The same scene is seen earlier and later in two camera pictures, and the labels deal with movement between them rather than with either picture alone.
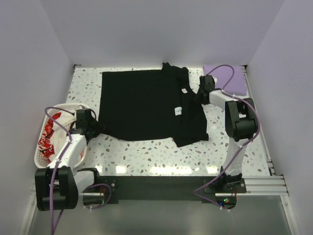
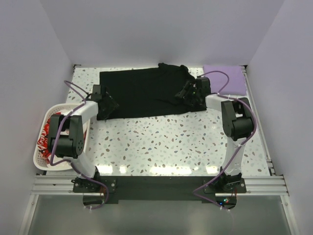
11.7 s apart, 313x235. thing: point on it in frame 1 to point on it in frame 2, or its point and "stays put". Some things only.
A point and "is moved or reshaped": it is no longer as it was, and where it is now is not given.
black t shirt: (150, 105) is moved or reshaped
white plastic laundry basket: (49, 113) stays put
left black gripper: (99, 129) to (112, 105)
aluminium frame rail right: (260, 122) stays put
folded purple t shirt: (237, 86) stays put
